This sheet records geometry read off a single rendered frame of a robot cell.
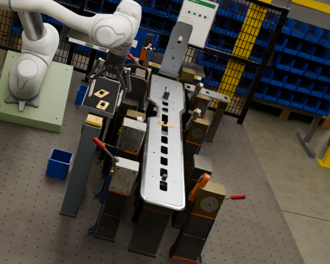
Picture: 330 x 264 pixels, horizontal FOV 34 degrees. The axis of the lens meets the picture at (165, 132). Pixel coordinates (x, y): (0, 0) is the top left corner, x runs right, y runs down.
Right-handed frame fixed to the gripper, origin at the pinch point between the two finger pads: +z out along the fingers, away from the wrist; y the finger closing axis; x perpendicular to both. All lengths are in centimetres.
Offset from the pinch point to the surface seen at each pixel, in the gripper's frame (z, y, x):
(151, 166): 20.1, 27.5, -7.0
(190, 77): 17, 33, 110
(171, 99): 20, 26, 73
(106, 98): 4.1, -0.3, 8.1
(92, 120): 4.0, 0.0, -16.1
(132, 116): 12.1, 12.2, 17.0
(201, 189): 14, 49, -22
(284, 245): 50, 101, 16
